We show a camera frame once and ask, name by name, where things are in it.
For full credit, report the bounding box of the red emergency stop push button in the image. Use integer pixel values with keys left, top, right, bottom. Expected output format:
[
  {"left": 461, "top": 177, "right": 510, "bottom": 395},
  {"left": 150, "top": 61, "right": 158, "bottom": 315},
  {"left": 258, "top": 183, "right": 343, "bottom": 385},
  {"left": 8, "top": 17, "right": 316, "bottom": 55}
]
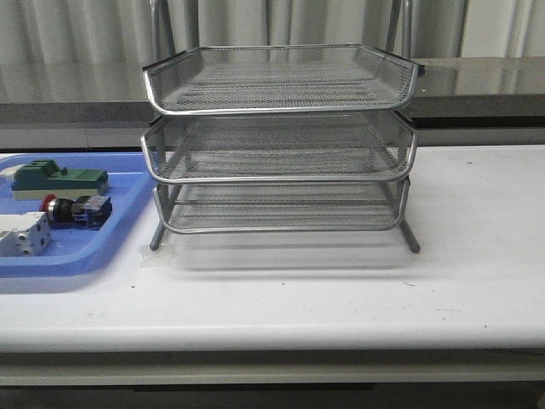
[{"left": 39, "top": 193, "right": 112, "bottom": 229}]

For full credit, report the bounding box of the silver mesh top tray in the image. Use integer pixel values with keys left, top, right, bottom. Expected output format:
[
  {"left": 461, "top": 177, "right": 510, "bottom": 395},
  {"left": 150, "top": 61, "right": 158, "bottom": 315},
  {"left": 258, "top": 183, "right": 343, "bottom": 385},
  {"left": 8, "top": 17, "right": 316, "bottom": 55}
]
[{"left": 143, "top": 43, "right": 425, "bottom": 116}]

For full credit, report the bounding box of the blue plastic tray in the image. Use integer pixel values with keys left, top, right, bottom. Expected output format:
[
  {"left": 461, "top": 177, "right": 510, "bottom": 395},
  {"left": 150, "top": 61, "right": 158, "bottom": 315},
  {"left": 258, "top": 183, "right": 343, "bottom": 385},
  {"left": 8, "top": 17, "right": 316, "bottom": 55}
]
[{"left": 1, "top": 152, "right": 154, "bottom": 278}]

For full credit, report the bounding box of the grey back counter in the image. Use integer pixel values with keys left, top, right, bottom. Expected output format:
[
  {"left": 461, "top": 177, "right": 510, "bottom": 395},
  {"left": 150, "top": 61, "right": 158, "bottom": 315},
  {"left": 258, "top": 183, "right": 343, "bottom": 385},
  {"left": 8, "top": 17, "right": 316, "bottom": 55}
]
[{"left": 1, "top": 57, "right": 544, "bottom": 153}]

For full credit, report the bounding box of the white circuit breaker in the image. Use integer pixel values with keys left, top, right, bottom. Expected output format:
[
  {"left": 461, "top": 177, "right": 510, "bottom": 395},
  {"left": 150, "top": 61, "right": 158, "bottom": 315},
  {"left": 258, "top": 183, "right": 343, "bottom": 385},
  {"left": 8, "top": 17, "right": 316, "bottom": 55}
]
[{"left": 1, "top": 211, "right": 51, "bottom": 257}]

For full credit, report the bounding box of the white part on tray edge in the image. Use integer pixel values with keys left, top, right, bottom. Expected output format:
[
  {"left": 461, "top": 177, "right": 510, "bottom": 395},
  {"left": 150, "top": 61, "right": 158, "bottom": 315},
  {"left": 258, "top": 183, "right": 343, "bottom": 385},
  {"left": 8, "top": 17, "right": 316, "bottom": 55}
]
[{"left": 0, "top": 165, "right": 20, "bottom": 180}]

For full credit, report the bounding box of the grey metal rack frame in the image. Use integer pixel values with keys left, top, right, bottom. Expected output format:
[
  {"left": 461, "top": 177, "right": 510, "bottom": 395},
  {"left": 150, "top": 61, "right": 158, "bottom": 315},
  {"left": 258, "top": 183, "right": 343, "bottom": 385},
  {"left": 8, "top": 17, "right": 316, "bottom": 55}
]
[{"left": 150, "top": 1, "right": 420, "bottom": 252}]

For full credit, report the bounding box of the green and beige switch block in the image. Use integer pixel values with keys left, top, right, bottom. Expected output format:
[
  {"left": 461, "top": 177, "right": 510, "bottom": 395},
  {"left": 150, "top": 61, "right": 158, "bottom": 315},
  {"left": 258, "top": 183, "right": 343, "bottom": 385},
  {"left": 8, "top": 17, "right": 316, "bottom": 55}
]
[{"left": 12, "top": 159, "right": 109, "bottom": 200}]

